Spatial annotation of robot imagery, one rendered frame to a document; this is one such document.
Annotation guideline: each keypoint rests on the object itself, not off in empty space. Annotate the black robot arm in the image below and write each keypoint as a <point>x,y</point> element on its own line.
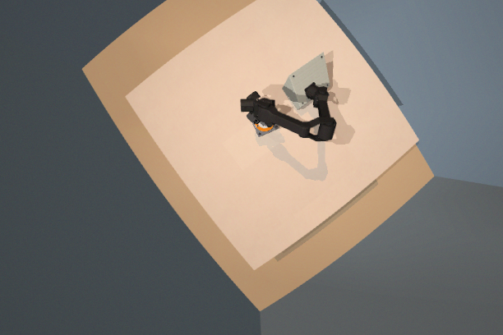
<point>265,111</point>

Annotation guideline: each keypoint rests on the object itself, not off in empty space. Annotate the orange round plate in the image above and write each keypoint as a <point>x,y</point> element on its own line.
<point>263,128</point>

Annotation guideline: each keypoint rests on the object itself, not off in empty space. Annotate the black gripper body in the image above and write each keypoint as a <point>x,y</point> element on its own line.
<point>256,96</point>

